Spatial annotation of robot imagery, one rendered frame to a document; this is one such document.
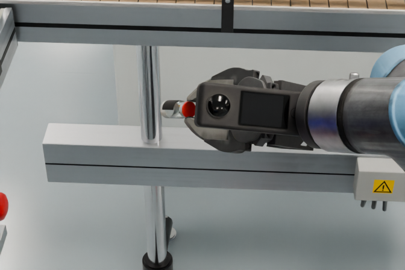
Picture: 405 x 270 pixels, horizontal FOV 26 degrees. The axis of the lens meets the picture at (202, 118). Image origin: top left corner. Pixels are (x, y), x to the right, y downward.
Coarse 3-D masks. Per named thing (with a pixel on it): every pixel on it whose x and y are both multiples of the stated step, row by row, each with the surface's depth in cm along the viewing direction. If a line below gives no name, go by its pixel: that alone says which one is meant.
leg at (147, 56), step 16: (144, 48) 185; (144, 64) 188; (144, 80) 191; (144, 96) 194; (160, 96) 196; (144, 112) 196; (144, 128) 199; (160, 128) 200; (144, 192) 213; (160, 192) 212; (160, 208) 215; (160, 224) 218; (160, 240) 222; (160, 256) 225
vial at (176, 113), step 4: (176, 104) 105; (180, 104) 105; (160, 108) 107; (176, 108) 105; (180, 108) 104; (160, 112) 107; (164, 112) 107; (168, 112) 106; (172, 112) 106; (176, 112) 105; (180, 112) 105; (164, 116) 108; (168, 116) 107; (172, 116) 106; (176, 116) 106; (180, 116) 105
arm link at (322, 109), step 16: (336, 80) 87; (352, 80) 86; (320, 96) 86; (336, 96) 85; (320, 112) 86; (336, 112) 84; (320, 128) 86; (336, 128) 84; (320, 144) 88; (336, 144) 86
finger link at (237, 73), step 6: (222, 72) 99; (228, 72) 99; (234, 72) 98; (240, 72) 97; (246, 72) 96; (252, 72) 96; (258, 72) 96; (216, 78) 100; (222, 78) 99; (228, 78) 98; (234, 78) 98; (240, 78) 97; (258, 78) 96; (234, 84) 98
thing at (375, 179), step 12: (360, 168) 195; (372, 168) 195; (384, 168) 195; (396, 168) 195; (360, 180) 196; (372, 180) 196; (384, 180) 196; (396, 180) 196; (360, 192) 199; (372, 192) 198; (384, 192) 198; (396, 192) 198
